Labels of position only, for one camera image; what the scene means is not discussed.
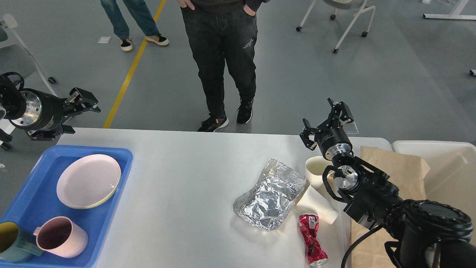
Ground white side table left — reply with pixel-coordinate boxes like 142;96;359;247
0;119;15;151

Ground person in dark clothes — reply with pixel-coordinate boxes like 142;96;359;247
178;0;263;132

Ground blue plastic tray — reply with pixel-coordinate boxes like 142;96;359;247
0;145;133;268

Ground white paper on floor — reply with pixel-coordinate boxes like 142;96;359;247
97;36;112;44

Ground pink mug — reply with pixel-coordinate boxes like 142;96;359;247
33;217;89;258

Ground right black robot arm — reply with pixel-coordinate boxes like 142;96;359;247
300;98;476;268

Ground white chair top right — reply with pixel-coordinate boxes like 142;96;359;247
295;0;376;54

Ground lying white paper cup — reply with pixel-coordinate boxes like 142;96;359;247
296;185;338;224

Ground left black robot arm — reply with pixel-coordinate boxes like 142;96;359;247
0;72;101;141

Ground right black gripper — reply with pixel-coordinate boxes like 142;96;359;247
300;98;355;160

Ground brown paper bag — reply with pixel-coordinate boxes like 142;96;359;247
347;146;430;268

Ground crumpled aluminium foil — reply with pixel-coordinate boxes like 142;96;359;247
233;159;308;231

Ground grey chair left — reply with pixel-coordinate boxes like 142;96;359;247
0;13;58;96

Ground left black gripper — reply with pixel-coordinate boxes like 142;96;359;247
10;87;101;141

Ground white plastic bin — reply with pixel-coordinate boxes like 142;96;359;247
392;140;476;224

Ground upright white paper cup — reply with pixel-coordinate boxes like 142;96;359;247
305;156;332;189

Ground person in blue jeans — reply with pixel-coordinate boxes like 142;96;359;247
100;0;170;52

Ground green mug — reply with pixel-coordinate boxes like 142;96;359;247
0;221;44;264

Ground white table frame corner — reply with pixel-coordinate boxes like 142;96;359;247
422;0;476;21

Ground yellow plate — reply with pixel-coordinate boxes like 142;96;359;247
71;173;121;209

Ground crushed red can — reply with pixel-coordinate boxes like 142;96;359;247
299;214;328;268

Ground pink plate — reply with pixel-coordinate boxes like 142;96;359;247
56;154;121;209

